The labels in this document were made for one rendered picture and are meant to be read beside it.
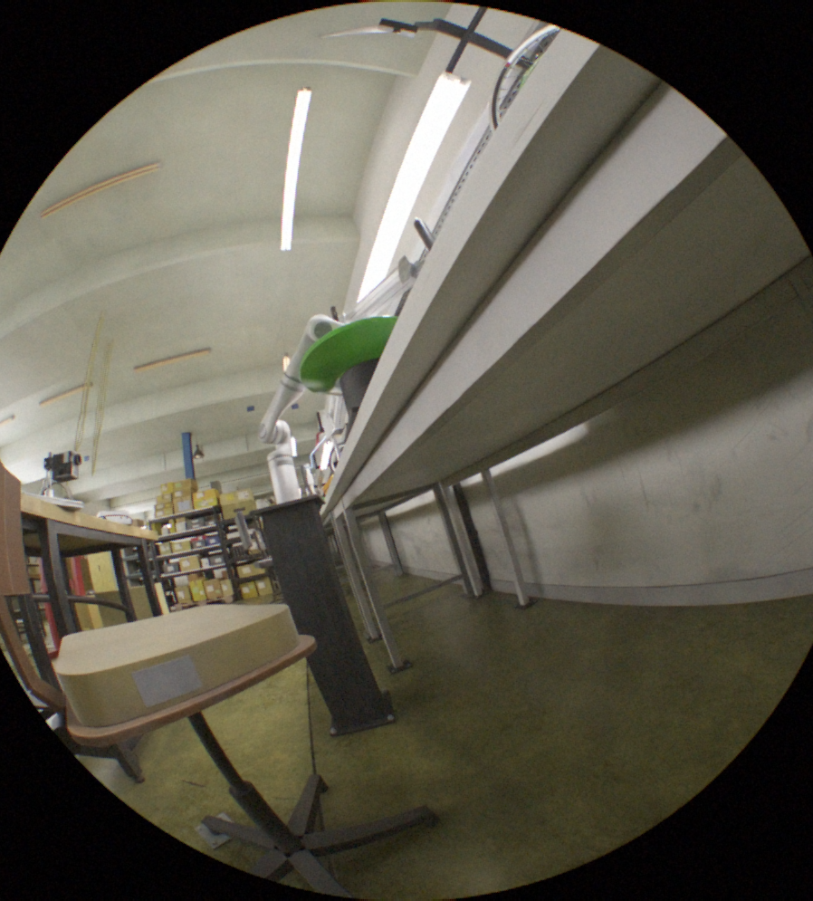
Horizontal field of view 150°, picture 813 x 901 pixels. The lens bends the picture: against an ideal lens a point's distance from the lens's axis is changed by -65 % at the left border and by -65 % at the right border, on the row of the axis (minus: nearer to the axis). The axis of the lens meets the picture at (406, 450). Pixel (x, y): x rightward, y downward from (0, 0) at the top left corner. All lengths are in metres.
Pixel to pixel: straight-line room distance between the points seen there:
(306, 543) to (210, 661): 0.70
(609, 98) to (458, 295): 0.22
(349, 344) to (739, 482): 1.16
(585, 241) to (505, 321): 0.11
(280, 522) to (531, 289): 0.95
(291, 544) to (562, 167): 1.05
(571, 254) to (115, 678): 0.53
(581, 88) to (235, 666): 0.58
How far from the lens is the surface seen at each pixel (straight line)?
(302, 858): 0.79
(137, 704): 0.38
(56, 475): 1.67
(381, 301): 1.06
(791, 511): 1.18
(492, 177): 0.25
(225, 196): 3.96
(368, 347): 0.61
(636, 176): 0.25
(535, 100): 0.24
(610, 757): 0.88
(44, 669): 1.37
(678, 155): 0.24
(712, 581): 1.32
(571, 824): 0.79
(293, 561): 1.04
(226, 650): 0.41
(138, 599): 2.14
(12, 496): 0.68
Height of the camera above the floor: 0.70
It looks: 12 degrees up
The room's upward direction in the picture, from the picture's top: 17 degrees counter-clockwise
